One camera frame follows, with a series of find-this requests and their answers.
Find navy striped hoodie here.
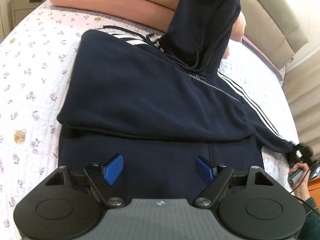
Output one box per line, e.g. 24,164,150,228
57,0,294,201

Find green sleeved forearm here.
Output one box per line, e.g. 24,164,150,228
298,203,320,240

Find person's right hand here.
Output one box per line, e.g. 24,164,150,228
290,163,310,201

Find beige striped curtain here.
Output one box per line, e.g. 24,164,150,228
284,60,319,157

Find beige padded headboard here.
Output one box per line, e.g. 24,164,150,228
240,0,309,69

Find floral quilted bedspread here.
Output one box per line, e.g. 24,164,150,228
1,0,299,239

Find black cable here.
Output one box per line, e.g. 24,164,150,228
290,169,320,217

